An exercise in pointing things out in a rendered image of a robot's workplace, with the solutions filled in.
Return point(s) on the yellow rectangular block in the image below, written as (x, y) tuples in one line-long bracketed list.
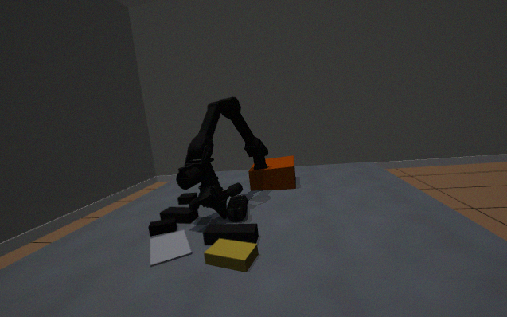
[(235, 255)]

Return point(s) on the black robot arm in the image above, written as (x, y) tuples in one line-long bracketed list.
[(201, 147)]

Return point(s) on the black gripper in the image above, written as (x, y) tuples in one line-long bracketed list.
[(220, 204)]

